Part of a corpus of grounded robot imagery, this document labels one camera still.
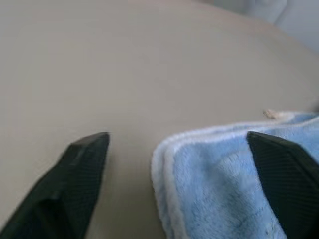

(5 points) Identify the light blue fleece towel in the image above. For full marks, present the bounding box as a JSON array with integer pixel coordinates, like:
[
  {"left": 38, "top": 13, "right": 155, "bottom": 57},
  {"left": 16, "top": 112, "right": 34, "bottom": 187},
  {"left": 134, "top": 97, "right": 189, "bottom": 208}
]
[{"left": 151, "top": 109, "right": 319, "bottom": 239}]

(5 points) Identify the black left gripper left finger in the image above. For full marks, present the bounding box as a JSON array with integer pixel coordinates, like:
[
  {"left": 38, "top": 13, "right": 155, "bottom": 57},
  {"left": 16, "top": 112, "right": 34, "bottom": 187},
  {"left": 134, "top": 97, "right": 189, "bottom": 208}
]
[{"left": 0, "top": 132, "right": 111, "bottom": 239}]

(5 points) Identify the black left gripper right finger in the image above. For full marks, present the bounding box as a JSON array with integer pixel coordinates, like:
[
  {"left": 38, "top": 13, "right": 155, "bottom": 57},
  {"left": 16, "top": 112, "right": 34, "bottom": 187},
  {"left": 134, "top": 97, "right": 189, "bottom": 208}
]
[{"left": 246, "top": 131, "right": 319, "bottom": 239}]

